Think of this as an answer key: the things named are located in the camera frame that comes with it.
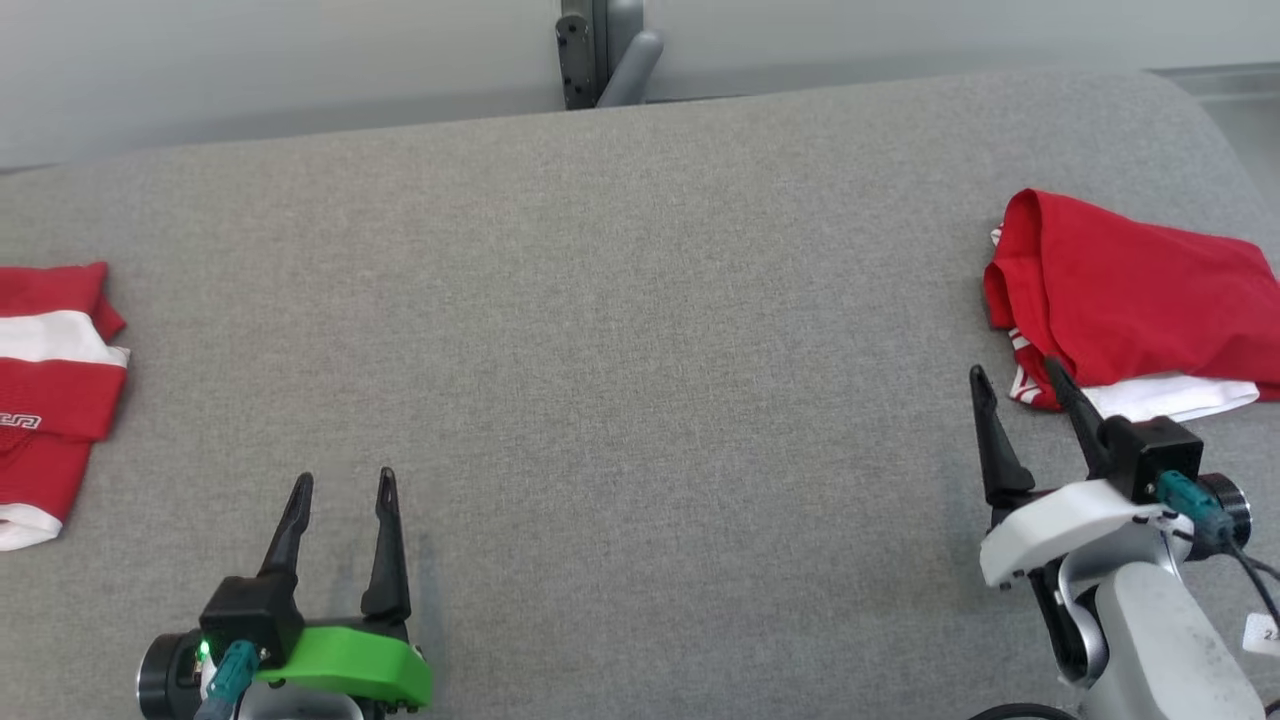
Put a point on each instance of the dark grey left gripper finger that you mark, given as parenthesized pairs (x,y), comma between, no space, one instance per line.
(388,560)
(288,530)

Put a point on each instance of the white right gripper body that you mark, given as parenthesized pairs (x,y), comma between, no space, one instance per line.
(1060,525)

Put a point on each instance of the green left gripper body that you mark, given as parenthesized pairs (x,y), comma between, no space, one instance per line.
(360,665)

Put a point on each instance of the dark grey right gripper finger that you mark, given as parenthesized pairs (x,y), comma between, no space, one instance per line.
(1085,420)
(1000,465)

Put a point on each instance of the red white jersey shirt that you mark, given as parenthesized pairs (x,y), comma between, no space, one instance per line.
(1130,290)

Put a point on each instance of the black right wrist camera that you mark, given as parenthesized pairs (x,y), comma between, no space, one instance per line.
(1160,450)

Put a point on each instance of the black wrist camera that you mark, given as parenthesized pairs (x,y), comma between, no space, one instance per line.
(250,610)
(1160,450)

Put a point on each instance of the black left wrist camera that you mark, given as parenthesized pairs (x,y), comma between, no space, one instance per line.
(250,610)

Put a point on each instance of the teal left camera connector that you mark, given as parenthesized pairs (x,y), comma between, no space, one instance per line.
(232,675)

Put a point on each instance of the teal camera connector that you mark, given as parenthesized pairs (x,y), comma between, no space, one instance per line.
(1195,505)
(232,675)

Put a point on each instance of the teal right camera connector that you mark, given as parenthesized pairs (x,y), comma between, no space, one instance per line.
(1195,505)

